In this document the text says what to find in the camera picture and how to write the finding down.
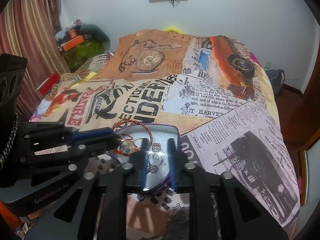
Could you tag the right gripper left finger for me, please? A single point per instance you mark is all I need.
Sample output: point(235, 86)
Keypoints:
point(142, 164)

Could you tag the printed newspaper-pattern bedspread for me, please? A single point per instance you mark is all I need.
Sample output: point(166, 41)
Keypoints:
point(212, 89)

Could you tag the striped red curtain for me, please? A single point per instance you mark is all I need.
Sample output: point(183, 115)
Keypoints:
point(28, 29)

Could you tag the pink croc shoe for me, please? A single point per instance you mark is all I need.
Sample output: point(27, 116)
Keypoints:
point(300, 184)

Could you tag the red gift box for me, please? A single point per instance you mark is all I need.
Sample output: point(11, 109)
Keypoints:
point(47, 84)

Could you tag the crystal flower brooch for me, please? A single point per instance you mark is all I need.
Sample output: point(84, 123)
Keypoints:
point(128, 146)

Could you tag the dark blue backpack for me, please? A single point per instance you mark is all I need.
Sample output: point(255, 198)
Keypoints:
point(276, 78)

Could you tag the orange box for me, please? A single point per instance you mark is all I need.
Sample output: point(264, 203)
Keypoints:
point(72, 43)

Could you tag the purple heart-shaped jewelry tin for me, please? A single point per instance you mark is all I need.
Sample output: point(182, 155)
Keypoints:
point(157, 172)

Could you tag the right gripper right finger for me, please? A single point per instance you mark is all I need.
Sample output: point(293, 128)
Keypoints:
point(177, 162)

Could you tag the white wall socket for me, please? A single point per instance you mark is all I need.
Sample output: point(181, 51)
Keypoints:
point(267, 65)

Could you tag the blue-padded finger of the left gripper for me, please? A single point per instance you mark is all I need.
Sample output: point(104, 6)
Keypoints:
point(94, 142)

